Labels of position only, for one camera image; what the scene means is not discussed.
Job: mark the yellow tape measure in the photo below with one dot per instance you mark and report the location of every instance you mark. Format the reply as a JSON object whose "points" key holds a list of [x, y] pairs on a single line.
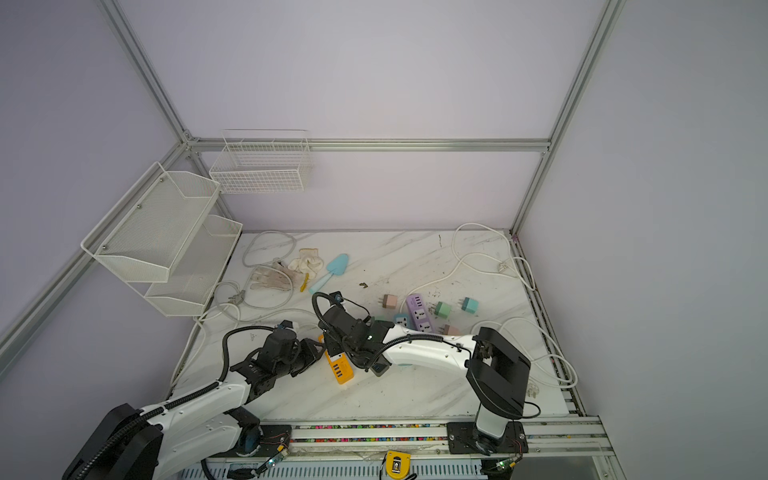
{"points": [[396, 466]]}

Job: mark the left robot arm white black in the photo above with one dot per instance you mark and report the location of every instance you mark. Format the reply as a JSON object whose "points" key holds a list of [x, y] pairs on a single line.
{"points": [[159, 440]]}

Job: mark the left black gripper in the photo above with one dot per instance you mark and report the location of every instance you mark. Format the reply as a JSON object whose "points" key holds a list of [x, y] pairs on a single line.
{"points": [[306, 345]]}

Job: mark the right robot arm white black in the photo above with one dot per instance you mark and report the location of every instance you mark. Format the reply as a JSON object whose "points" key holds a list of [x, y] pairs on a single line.
{"points": [[497, 372]]}

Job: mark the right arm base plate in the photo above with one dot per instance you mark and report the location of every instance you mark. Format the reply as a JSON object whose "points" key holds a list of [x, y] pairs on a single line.
{"points": [[466, 438]]}

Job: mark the green plug adapter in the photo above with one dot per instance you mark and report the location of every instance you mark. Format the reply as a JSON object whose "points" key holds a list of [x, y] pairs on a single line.
{"points": [[442, 310]]}

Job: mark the teal power strip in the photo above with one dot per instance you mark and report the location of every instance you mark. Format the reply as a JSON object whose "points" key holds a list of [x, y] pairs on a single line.
{"points": [[403, 320]]}

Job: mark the white mesh two-tier shelf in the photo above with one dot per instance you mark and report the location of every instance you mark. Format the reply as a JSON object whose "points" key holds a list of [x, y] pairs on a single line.
{"points": [[164, 241]]}

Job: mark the orange power strip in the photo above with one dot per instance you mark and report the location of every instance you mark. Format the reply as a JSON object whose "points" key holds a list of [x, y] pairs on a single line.
{"points": [[340, 367]]}

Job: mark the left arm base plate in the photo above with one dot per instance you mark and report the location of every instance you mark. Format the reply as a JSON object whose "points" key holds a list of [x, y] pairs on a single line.
{"points": [[263, 440]]}

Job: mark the light blue brush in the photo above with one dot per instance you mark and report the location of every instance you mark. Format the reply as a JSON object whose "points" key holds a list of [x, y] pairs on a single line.
{"points": [[336, 267]]}

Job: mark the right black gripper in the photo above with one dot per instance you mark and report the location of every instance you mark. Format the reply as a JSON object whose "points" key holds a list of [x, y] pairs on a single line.
{"points": [[327, 333]]}

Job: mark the white wire basket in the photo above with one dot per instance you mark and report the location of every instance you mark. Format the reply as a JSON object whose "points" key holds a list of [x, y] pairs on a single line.
{"points": [[255, 161]]}

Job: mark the aluminium rail base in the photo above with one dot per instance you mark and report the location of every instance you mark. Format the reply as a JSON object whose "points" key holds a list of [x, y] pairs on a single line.
{"points": [[573, 447]]}

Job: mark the pink plug adapter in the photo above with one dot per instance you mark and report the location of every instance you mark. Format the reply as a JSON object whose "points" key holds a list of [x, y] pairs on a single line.
{"points": [[449, 330], [390, 301]]}

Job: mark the beige power strip bundle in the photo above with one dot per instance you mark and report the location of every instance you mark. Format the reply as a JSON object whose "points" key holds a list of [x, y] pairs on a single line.
{"points": [[288, 275]]}

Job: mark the purple power strip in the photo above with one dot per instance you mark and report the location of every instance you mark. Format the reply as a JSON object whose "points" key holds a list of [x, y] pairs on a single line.
{"points": [[419, 314]]}

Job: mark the teal plug adapter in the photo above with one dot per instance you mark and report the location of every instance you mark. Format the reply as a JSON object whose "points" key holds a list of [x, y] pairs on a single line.
{"points": [[470, 305]]}

